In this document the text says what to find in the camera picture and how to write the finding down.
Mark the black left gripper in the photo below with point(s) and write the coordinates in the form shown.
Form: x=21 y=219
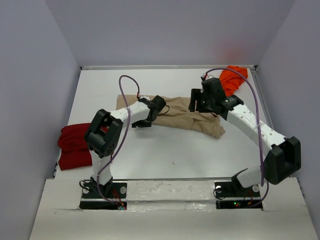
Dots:
x=140 y=125

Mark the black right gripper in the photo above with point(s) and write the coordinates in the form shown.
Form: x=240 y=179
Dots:
x=196 y=94

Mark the beige t shirt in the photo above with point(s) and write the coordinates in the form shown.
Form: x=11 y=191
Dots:
x=176 y=114

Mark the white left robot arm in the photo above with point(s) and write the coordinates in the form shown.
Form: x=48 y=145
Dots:
x=104 y=132

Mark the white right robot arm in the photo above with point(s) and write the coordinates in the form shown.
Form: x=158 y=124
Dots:
x=280 y=156

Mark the orange t shirt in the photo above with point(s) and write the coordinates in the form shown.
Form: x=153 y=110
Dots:
x=230 y=81

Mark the dark red t shirt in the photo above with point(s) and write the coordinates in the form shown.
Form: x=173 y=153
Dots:
x=74 y=150

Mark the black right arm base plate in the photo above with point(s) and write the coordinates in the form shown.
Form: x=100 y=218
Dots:
x=227 y=199

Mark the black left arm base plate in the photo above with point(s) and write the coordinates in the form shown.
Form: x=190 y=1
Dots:
x=92 y=200

